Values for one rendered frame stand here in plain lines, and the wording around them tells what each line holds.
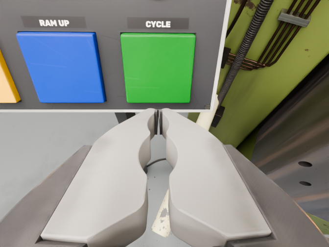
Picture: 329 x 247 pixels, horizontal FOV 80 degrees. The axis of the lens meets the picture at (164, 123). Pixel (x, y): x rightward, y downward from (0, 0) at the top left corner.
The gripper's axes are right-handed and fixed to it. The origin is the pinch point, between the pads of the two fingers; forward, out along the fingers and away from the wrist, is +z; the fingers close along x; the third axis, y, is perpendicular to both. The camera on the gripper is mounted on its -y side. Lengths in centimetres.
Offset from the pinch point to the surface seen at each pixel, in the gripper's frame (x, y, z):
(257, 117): 34, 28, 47
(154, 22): -0.4, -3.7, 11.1
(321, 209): 48, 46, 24
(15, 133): -92, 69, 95
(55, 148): -64, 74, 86
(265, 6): 19.9, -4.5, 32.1
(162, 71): 0.4, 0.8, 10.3
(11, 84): -16.3, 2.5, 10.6
